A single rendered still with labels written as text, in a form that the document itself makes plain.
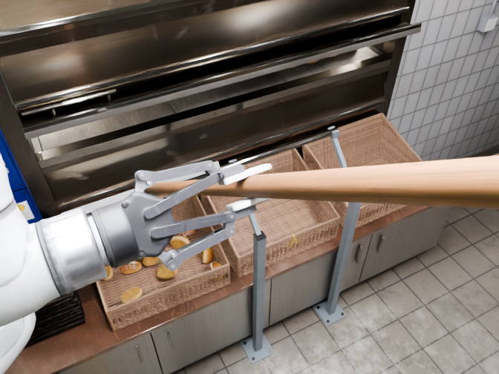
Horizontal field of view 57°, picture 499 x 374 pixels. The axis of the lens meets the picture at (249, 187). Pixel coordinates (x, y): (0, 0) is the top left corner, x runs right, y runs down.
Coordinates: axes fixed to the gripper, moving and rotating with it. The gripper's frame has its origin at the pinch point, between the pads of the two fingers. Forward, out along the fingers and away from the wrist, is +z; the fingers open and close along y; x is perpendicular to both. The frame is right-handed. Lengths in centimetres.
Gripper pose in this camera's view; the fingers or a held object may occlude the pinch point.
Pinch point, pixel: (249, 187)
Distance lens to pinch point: 62.0
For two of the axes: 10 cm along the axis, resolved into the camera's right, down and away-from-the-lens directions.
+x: 3.6, 0.0, -9.3
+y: 3.0, 9.5, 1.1
